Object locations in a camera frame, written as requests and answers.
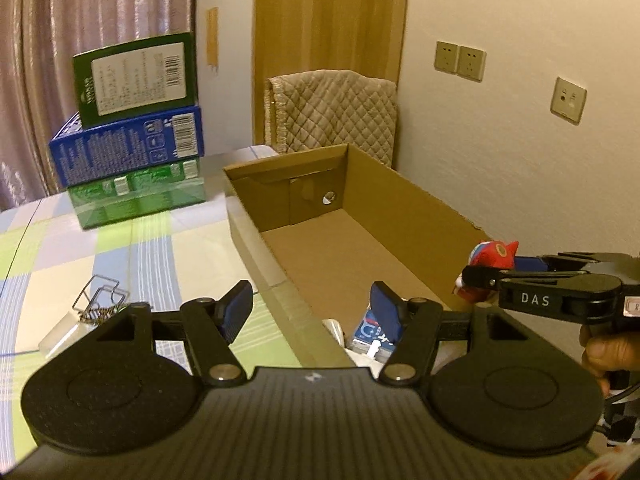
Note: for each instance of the blue white packet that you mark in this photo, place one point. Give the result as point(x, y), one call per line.
point(365, 332)

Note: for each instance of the red toy figure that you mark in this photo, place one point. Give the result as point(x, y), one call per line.
point(492, 255)

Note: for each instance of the beige wall socket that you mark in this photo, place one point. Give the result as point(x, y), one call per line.
point(446, 56)
point(472, 63)

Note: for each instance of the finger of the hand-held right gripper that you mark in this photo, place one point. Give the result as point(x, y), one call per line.
point(482, 277)
point(545, 263)

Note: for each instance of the brown cardboard box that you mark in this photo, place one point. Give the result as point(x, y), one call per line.
point(325, 255)

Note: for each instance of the brown curtain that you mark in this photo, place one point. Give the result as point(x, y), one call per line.
point(50, 35)

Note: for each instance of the beige quilted chair cover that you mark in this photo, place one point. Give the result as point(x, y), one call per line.
point(335, 110)

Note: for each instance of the blue carton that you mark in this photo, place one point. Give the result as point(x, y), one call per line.
point(115, 152)

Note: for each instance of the checked tablecloth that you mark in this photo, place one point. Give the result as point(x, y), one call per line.
point(150, 260)

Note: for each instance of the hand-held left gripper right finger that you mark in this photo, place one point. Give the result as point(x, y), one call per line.
point(387, 310)

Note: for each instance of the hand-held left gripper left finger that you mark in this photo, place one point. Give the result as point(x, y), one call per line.
point(237, 305)

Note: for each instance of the person's right hand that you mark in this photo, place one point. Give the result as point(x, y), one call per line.
point(610, 355)

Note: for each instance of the yellow wall strip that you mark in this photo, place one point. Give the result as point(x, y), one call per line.
point(212, 35)

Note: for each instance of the wooden door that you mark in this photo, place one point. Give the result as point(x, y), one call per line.
point(325, 20)

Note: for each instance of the light green wrapped carton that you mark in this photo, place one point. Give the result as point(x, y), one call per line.
point(130, 200)

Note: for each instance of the beige wall outlet plate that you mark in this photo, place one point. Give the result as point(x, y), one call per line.
point(568, 101)

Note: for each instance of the cream wall plug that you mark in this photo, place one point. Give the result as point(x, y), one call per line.
point(334, 329)

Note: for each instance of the dark green carton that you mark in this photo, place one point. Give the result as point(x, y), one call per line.
point(135, 80)

